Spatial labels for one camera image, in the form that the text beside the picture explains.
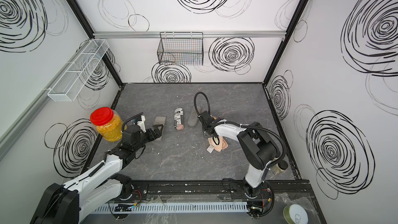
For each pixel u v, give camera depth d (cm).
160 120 96
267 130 46
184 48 124
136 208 69
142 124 76
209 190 75
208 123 72
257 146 47
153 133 75
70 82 74
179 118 96
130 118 103
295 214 64
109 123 79
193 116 99
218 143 75
